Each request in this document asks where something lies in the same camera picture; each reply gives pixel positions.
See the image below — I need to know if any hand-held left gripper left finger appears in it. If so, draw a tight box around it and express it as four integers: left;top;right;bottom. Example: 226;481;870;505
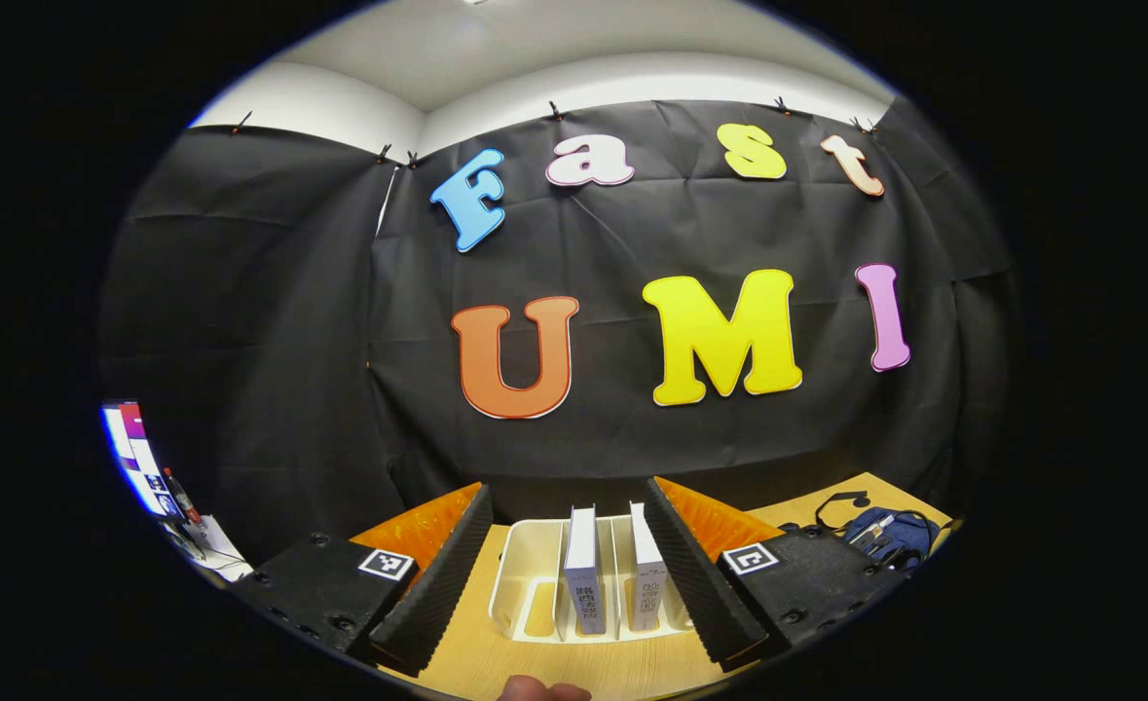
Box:
233;482;495;678

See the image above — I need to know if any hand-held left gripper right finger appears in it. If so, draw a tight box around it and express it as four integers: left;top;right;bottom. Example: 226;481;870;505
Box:
644;477;910;673

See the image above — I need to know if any white cover book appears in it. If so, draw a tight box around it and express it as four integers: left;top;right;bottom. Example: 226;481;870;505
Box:
628;501;670;633

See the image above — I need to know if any white plastic bookshelf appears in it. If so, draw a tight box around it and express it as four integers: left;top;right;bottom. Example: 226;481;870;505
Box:
488;516;701;645

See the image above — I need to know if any navy blue schoolbag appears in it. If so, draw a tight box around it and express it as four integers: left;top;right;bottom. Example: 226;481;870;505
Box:
812;492;944;572

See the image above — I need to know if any red capped bottle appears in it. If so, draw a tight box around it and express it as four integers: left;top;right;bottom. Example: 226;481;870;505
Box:
164;467;202;528

